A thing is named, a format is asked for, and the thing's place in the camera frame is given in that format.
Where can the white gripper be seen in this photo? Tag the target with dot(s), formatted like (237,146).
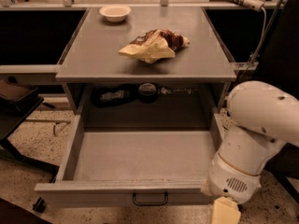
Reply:
(233,181)

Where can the grey top drawer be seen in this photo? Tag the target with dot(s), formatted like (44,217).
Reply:
(118,167)

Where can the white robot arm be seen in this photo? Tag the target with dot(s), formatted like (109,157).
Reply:
(267,119)

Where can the black object in drawer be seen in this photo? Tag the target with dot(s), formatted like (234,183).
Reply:
(106,97)

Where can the grey drawer cabinet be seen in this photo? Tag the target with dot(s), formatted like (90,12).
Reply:
(197,71)

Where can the black tape roll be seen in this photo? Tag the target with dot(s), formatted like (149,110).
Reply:
(147,93)

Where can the black office chair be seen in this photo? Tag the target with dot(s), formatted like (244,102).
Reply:
(279,67)

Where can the yellow brown chip bag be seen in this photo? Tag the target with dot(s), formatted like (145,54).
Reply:
(155,45)

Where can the white bowl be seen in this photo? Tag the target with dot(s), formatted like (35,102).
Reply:
(115,13)

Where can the black side table stand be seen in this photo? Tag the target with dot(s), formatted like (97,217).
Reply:
(40,137)

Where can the dark box on stand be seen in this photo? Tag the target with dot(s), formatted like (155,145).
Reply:
(16,97)

